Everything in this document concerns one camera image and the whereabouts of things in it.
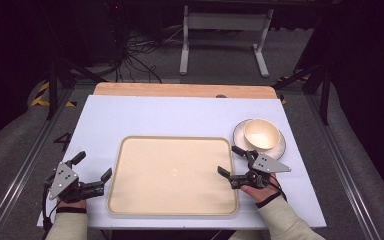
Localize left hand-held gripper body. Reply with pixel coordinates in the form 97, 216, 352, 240
44, 160, 106, 204

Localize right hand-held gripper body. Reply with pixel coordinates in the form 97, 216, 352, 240
229, 149, 292, 190

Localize white plate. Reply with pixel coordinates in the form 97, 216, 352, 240
232, 118, 287, 161

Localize cream bowl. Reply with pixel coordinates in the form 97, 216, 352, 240
243, 118, 281, 151

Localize beige tray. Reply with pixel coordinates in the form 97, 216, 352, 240
106, 134, 240, 217

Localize person's left hand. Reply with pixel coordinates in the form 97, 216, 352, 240
57, 198, 88, 210

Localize person's right hand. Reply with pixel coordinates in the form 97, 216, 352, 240
240, 173, 281, 205

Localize yellow black floor tape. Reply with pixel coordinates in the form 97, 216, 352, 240
276, 74, 312, 105
29, 81, 78, 108

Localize white board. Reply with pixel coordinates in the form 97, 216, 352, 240
36, 94, 328, 231

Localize black metal stand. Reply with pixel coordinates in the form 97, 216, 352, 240
39, 49, 108, 121
273, 56, 334, 126

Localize wooden table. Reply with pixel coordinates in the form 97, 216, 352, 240
93, 82, 278, 100

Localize white metal stand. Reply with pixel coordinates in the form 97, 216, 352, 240
179, 4, 275, 78

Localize black triangular bracket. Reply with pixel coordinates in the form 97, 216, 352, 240
53, 132, 73, 153

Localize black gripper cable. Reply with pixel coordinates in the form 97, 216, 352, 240
41, 173, 60, 235
265, 173, 288, 202

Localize black wrist strap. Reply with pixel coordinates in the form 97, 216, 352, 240
55, 206, 88, 215
254, 191, 288, 210

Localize aluminium rail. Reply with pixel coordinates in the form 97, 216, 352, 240
0, 89, 78, 240
304, 94, 384, 240

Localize tangle of black cables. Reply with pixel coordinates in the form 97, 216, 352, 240
113, 26, 184, 84

